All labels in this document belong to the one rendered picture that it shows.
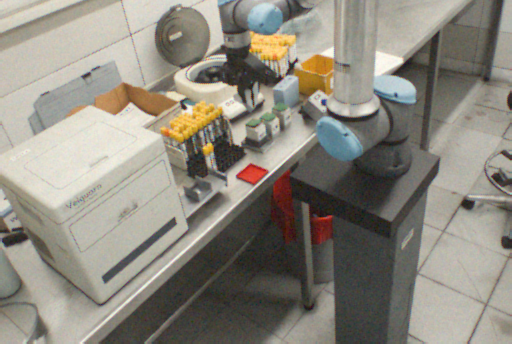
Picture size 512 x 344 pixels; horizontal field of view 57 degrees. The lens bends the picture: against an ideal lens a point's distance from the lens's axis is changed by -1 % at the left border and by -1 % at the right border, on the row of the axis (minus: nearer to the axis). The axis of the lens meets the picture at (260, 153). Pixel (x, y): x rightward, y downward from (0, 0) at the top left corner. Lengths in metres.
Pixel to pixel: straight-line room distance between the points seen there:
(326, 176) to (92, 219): 0.57
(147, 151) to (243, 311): 1.23
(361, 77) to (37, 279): 0.89
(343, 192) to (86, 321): 0.66
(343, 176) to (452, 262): 1.19
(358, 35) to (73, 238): 0.68
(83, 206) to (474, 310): 1.65
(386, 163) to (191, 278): 1.01
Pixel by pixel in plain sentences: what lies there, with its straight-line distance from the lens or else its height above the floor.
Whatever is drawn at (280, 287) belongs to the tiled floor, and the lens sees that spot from 2.18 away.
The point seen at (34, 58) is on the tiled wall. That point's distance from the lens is 1.58.
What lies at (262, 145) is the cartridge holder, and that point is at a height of 0.89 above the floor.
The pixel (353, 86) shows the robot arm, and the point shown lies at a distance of 1.00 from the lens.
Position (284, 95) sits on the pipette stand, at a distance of 1.56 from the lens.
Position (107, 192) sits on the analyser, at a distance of 1.01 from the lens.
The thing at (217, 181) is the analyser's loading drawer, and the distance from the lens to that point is 1.30.
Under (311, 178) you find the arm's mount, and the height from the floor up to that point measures 0.95.
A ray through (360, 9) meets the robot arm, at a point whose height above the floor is 1.40.
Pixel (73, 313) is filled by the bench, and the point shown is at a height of 0.87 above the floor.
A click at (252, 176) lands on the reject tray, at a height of 0.88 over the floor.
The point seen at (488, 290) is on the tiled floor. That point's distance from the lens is 2.26.
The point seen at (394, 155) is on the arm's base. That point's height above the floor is 0.99.
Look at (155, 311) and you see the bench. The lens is 1.88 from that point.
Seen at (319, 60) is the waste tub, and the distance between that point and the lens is 1.78.
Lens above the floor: 1.72
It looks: 36 degrees down
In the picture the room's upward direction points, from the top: 8 degrees counter-clockwise
